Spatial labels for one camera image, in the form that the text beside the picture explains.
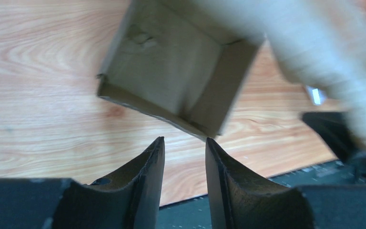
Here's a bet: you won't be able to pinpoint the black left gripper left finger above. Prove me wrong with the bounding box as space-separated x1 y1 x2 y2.
0 137 165 229

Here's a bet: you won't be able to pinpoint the small brown cardboard box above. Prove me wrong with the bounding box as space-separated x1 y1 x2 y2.
97 0 264 140

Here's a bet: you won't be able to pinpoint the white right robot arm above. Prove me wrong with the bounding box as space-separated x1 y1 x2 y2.
195 0 366 152

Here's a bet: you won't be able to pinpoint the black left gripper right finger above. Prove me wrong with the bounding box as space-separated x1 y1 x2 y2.
205 138 366 229

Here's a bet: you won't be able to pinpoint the small white paper tag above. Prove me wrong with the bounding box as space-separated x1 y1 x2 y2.
305 86 327 106

